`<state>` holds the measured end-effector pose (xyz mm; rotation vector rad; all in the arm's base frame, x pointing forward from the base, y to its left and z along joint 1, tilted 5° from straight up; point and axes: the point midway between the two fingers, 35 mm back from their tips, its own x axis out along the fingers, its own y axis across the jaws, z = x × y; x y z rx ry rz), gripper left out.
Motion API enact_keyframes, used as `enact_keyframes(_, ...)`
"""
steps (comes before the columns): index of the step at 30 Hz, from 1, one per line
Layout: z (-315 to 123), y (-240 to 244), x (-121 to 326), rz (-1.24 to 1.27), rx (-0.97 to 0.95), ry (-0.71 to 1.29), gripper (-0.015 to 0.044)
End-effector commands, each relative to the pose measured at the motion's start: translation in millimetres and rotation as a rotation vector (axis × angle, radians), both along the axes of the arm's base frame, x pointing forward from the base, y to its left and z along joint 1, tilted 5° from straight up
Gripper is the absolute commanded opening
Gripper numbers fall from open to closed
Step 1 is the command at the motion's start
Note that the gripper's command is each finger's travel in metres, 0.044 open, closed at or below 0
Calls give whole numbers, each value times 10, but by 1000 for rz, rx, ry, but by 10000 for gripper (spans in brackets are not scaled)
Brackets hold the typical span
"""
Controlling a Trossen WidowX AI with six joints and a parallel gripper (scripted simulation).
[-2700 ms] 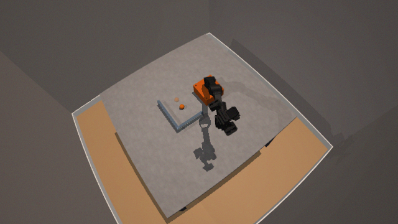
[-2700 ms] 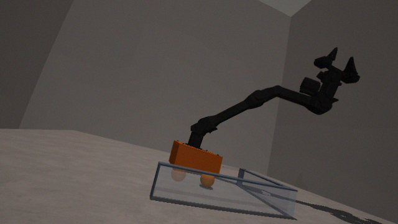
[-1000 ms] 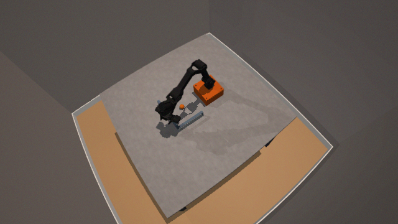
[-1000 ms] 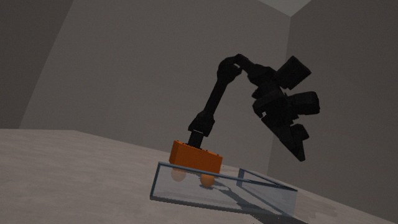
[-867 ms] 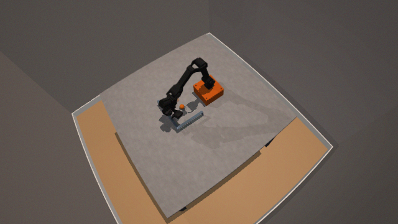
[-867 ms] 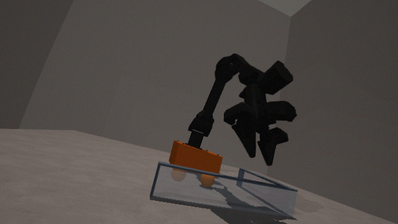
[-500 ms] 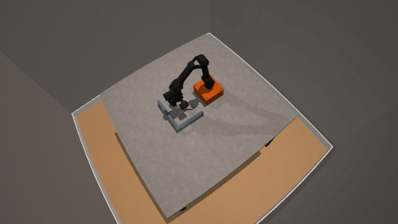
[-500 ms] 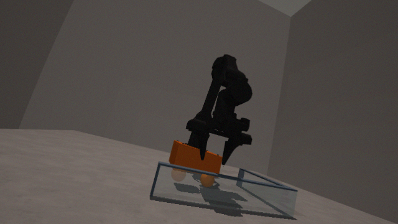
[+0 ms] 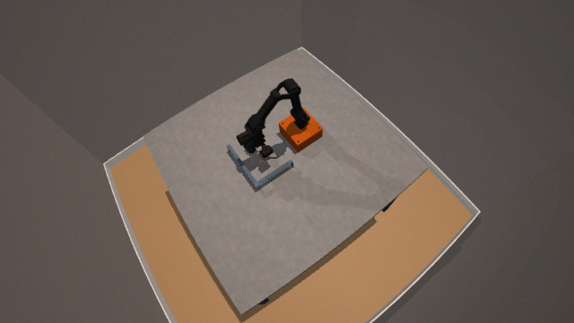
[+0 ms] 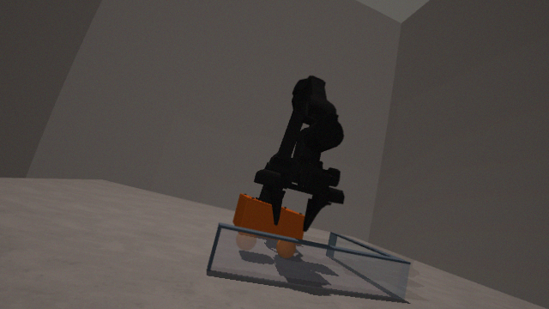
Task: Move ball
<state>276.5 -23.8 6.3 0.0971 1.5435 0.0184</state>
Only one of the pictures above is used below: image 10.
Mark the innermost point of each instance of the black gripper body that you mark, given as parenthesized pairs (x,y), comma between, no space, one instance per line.
(274,180)

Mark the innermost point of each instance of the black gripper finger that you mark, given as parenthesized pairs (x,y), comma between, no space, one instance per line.
(312,210)
(276,197)

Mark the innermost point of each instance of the low clear glass walls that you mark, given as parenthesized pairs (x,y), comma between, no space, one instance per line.
(274,260)

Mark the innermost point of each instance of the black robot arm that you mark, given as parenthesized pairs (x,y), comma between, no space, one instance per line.
(310,106)

